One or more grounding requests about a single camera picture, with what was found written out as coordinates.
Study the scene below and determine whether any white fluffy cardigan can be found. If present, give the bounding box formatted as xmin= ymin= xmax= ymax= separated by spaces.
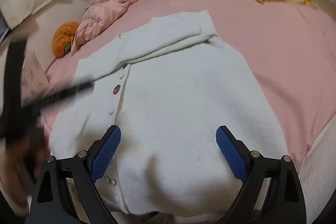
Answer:
xmin=50 ymin=10 xmax=288 ymax=217

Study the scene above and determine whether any patterned paper storage box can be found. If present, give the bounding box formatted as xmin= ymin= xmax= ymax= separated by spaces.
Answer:
xmin=21 ymin=52 xmax=50 ymax=106

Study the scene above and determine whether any orange plush pumpkin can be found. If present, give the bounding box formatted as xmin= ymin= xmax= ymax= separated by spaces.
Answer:
xmin=51 ymin=21 xmax=79 ymax=58

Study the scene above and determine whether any pink crumpled duvet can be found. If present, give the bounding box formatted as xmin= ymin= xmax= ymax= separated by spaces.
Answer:
xmin=71 ymin=0 xmax=138 ymax=54

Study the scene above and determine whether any pink bed sheet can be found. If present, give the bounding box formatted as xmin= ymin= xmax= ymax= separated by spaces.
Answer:
xmin=46 ymin=0 xmax=335 ymax=163

